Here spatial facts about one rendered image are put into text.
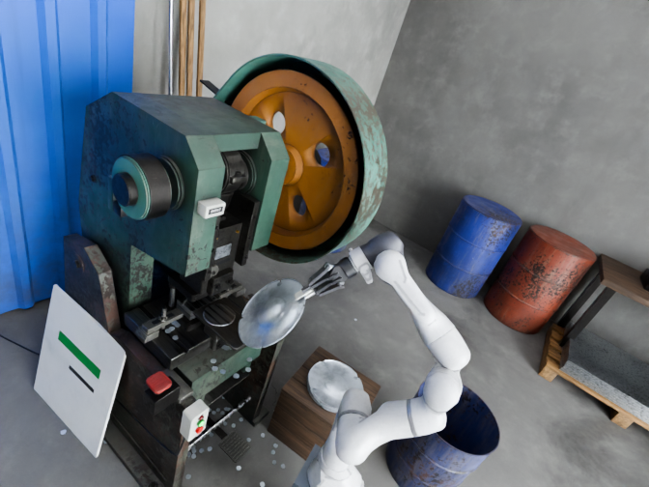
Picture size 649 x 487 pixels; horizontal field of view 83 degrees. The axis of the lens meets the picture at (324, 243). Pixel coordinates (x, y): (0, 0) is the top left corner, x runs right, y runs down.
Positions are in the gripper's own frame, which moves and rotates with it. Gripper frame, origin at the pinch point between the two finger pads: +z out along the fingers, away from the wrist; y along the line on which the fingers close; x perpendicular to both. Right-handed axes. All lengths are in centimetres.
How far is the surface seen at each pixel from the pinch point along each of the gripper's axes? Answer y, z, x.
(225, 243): 23.5, 15.4, -19.0
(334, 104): 40, -44, -33
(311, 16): 38, -84, -226
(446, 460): -104, -8, 31
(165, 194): 56, 12, -2
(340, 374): -76, 18, -17
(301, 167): 22, -22, -42
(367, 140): 27, -47, -20
